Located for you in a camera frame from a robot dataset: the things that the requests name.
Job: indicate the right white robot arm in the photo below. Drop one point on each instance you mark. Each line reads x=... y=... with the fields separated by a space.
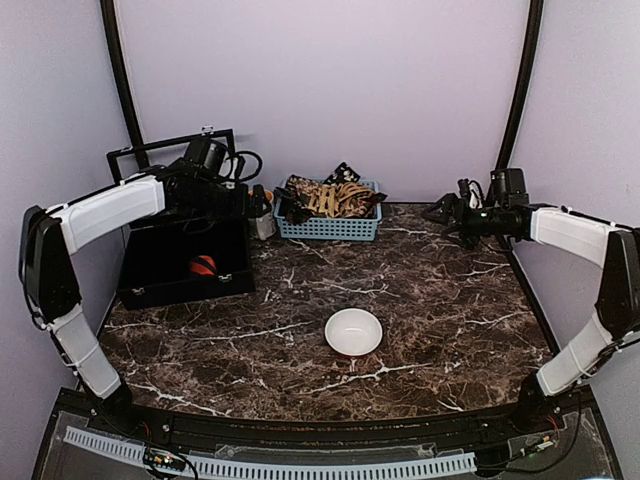
x=611 y=247

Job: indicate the right black frame post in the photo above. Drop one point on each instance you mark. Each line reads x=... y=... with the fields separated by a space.
x=532 y=31

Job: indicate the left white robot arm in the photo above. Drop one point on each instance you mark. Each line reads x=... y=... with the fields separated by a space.
x=51 y=236

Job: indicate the left black frame post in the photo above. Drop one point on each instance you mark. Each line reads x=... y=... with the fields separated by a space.
x=119 y=71

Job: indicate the yellow beetle-pattern tie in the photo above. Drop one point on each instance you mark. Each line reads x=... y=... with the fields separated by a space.
x=347 y=200

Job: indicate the white mug yellow inside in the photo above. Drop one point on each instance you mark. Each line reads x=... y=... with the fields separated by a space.
x=264 y=227

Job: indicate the black frame post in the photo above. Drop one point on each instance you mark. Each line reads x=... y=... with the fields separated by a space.
x=532 y=31
x=119 y=71

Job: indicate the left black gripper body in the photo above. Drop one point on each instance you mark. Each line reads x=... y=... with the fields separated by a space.
x=217 y=206

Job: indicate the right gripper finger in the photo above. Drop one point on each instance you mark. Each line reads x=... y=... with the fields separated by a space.
x=443 y=208
x=456 y=235

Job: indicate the floral patterned tie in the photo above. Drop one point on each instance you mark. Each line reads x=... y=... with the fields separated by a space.
x=305 y=190

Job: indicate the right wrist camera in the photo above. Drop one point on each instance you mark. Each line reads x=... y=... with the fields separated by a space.
x=508 y=188

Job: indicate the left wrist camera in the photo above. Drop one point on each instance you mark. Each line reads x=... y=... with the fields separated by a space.
x=206 y=153

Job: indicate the black display box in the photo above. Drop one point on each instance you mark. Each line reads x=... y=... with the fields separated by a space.
x=155 y=268

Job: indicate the light blue plastic basket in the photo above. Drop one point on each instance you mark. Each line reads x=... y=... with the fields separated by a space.
x=295 y=221

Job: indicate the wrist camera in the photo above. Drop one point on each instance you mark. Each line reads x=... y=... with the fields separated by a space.
x=206 y=153
x=508 y=188

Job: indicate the black floral tie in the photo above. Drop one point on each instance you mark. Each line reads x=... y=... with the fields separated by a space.
x=341 y=175

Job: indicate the white cable duct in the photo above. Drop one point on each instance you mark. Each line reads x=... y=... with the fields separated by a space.
x=167 y=464

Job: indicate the rolled orange black tie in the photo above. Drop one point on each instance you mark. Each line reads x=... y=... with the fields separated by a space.
x=203 y=266

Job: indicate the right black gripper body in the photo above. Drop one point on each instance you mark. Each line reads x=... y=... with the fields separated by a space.
x=486 y=223

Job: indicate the white bowl orange outside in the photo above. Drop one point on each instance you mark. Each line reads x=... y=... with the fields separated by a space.
x=353 y=332

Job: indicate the black front rail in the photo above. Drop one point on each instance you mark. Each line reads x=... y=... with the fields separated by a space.
x=177 y=422

